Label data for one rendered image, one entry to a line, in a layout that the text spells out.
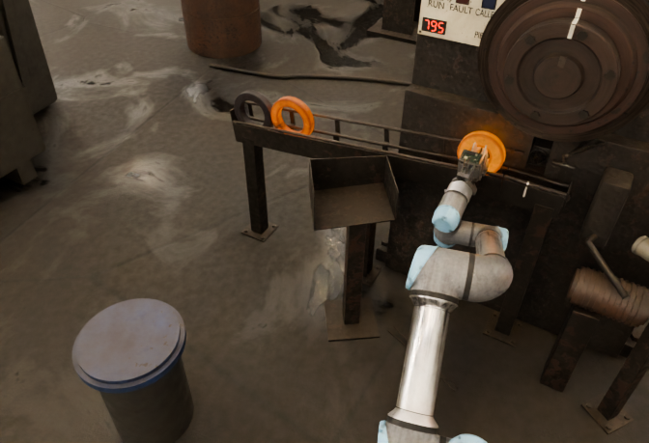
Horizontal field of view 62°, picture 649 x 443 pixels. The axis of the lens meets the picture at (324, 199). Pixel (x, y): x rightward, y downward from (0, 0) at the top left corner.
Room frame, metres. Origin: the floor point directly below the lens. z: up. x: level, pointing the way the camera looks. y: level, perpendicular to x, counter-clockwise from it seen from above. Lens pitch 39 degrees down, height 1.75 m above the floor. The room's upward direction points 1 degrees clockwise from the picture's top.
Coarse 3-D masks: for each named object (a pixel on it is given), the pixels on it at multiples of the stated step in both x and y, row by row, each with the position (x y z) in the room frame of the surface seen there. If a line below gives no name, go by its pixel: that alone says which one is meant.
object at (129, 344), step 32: (96, 320) 1.04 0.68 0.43; (128, 320) 1.04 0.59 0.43; (160, 320) 1.04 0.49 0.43; (96, 352) 0.93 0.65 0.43; (128, 352) 0.93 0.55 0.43; (160, 352) 0.93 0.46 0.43; (96, 384) 0.84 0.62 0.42; (128, 384) 0.84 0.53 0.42; (160, 384) 0.90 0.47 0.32; (128, 416) 0.86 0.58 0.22; (160, 416) 0.88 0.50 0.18; (192, 416) 0.98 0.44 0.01
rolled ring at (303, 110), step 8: (280, 104) 1.86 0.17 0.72; (288, 104) 1.84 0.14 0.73; (296, 104) 1.82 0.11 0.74; (304, 104) 1.84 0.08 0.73; (272, 112) 1.88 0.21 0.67; (280, 112) 1.89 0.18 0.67; (304, 112) 1.81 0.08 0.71; (272, 120) 1.88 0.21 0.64; (280, 120) 1.88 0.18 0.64; (304, 120) 1.81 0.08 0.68; (312, 120) 1.81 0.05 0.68; (280, 128) 1.86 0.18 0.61; (288, 128) 1.87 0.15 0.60; (304, 128) 1.81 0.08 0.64; (312, 128) 1.81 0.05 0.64
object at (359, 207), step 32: (320, 160) 1.49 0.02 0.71; (352, 160) 1.50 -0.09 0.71; (384, 160) 1.51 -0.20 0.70; (320, 192) 1.48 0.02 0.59; (352, 192) 1.47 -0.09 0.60; (384, 192) 1.46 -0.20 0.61; (320, 224) 1.31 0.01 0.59; (352, 224) 1.30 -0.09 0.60; (352, 256) 1.37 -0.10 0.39; (352, 288) 1.37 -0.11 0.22; (352, 320) 1.37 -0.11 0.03
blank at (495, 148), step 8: (472, 136) 1.50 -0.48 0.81; (480, 136) 1.49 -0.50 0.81; (488, 136) 1.48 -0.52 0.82; (464, 144) 1.51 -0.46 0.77; (472, 144) 1.50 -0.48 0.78; (480, 144) 1.49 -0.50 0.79; (488, 144) 1.48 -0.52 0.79; (496, 144) 1.47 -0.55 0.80; (496, 152) 1.46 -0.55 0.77; (504, 152) 1.46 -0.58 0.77; (488, 160) 1.48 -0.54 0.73; (496, 160) 1.46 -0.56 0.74; (496, 168) 1.45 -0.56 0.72
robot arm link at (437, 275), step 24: (432, 264) 0.90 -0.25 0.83; (456, 264) 0.90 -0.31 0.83; (408, 288) 0.89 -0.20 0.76; (432, 288) 0.86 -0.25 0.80; (456, 288) 0.86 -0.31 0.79; (432, 312) 0.82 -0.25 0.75; (432, 336) 0.78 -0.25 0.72; (408, 360) 0.75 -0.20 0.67; (432, 360) 0.73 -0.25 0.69; (408, 384) 0.70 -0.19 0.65; (432, 384) 0.69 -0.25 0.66; (408, 408) 0.65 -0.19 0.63; (432, 408) 0.66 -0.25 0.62; (384, 432) 0.61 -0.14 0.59; (408, 432) 0.60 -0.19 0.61; (432, 432) 0.61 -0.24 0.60
